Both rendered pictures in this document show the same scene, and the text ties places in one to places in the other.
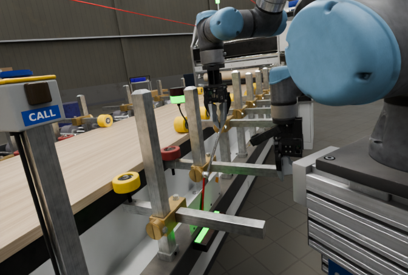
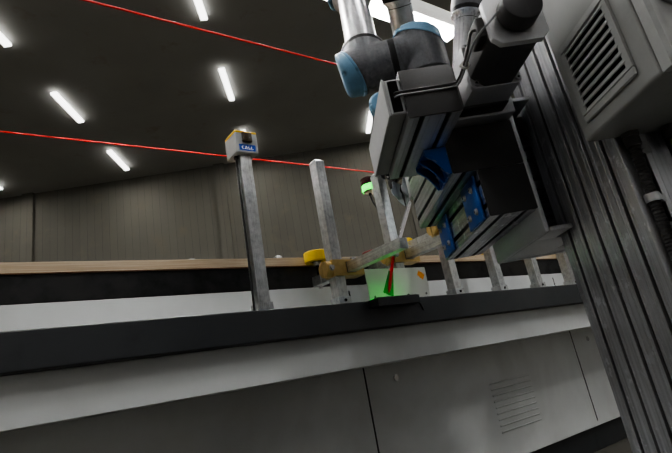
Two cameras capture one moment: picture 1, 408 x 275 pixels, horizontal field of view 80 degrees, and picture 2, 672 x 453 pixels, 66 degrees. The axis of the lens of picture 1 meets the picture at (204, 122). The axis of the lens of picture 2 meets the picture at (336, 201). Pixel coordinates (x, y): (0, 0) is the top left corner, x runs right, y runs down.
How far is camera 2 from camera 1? 1.17 m
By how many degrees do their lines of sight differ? 40
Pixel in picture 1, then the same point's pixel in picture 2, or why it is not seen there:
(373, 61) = (342, 66)
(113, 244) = not seen: hidden behind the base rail
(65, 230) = (252, 212)
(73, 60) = not seen: hidden behind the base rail
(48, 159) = (248, 172)
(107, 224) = (298, 296)
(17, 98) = (238, 138)
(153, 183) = (324, 229)
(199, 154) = (388, 235)
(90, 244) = (280, 303)
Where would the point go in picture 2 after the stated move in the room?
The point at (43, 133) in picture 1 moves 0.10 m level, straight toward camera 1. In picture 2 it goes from (247, 159) to (244, 144)
